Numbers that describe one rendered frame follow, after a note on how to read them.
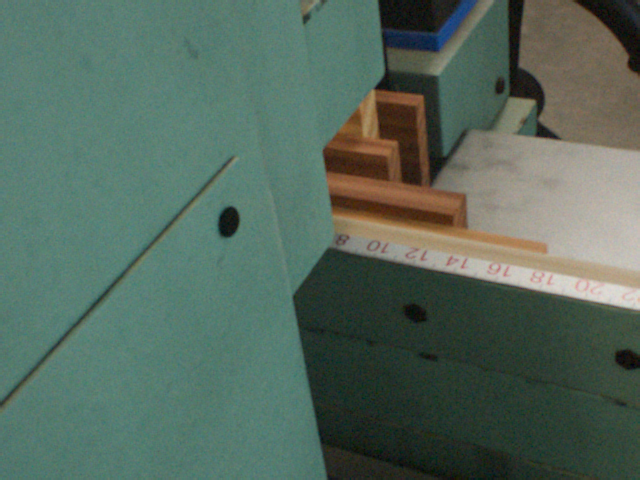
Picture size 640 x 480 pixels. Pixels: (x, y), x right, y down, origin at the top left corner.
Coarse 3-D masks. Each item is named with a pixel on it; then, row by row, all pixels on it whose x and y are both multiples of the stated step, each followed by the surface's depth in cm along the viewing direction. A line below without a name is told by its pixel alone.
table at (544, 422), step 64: (512, 128) 71; (512, 192) 60; (576, 192) 59; (576, 256) 55; (320, 384) 55; (384, 384) 53; (448, 384) 51; (512, 384) 49; (512, 448) 51; (576, 448) 49
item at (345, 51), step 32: (320, 0) 45; (352, 0) 47; (320, 32) 45; (352, 32) 48; (320, 64) 45; (352, 64) 48; (384, 64) 52; (320, 96) 46; (352, 96) 49; (320, 128) 47
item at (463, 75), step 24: (480, 0) 68; (504, 0) 69; (480, 24) 66; (504, 24) 70; (456, 48) 63; (480, 48) 66; (504, 48) 71; (408, 72) 61; (432, 72) 61; (456, 72) 63; (480, 72) 67; (504, 72) 72; (432, 96) 61; (456, 96) 64; (480, 96) 68; (504, 96) 73; (432, 120) 62; (456, 120) 65; (480, 120) 69; (432, 144) 64
